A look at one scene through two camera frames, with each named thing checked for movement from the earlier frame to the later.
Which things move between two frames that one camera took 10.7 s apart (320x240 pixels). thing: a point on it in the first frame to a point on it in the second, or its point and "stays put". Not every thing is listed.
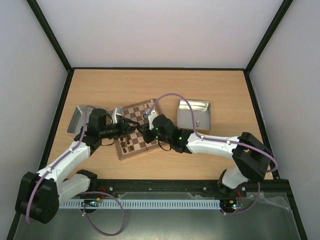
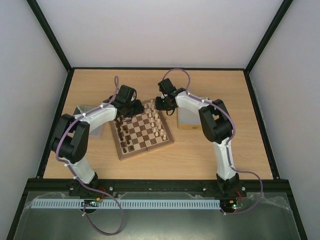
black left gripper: (126, 131) to (139, 110)
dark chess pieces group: (122, 143) stays put
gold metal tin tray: (202, 111) stays put
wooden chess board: (134, 143) stays put
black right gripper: (147, 132) to (160, 105)
